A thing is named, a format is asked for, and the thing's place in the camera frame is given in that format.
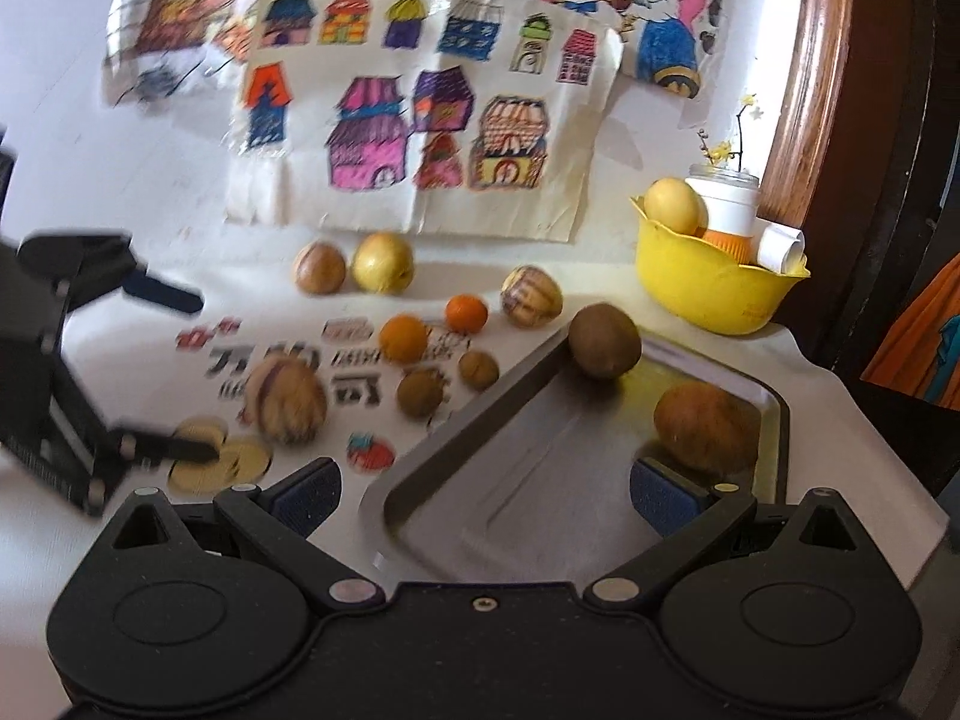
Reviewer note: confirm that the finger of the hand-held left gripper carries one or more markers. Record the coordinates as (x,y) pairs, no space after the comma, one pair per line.
(180,452)
(161,294)

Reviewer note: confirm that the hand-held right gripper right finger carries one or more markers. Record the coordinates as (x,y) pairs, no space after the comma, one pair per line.
(661,493)

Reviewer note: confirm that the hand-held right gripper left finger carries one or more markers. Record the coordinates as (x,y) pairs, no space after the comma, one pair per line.
(307,493)

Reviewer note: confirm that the large brown round fruit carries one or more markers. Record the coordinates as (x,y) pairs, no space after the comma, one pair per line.
(705,424)

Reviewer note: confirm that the metal tray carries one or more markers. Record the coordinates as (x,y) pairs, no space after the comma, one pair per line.
(525,480)

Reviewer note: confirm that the golden yellow fruit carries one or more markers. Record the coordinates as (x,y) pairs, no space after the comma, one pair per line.
(382,262)

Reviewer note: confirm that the small brown fruit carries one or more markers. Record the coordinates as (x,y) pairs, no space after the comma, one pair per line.
(420,392)
(478,370)

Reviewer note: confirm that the brown kiwi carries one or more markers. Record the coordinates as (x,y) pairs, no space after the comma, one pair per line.
(604,341)

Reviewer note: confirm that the house drawing paper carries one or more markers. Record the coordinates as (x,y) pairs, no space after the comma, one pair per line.
(315,187)

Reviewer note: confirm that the yellow plastic bowl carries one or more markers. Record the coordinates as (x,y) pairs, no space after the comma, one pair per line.
(705,292)

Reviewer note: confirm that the small orange tangerine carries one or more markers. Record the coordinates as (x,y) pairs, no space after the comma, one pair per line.
(466,313)

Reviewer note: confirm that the crumpled colourful drawing paper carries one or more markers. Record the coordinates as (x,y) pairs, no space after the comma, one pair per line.
(172,22)

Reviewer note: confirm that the rolled white paper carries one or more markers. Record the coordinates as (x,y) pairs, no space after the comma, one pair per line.
(780,247)

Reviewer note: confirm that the large yellow citrus fruit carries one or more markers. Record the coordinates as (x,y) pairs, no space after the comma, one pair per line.
(675,206)

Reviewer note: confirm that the white cup with orange sleeve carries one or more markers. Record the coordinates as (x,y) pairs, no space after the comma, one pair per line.
(731,210)

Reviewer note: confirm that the orange cloth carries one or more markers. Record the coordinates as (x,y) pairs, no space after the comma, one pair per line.
(922,330)

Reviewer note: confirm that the glass jar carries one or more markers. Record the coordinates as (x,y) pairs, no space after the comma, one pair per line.
(724,178)

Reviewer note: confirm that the yellow flower twig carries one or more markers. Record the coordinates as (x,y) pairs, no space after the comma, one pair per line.
(721,152)

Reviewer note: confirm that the curved wooden frame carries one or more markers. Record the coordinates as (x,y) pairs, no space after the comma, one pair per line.
(814,52)

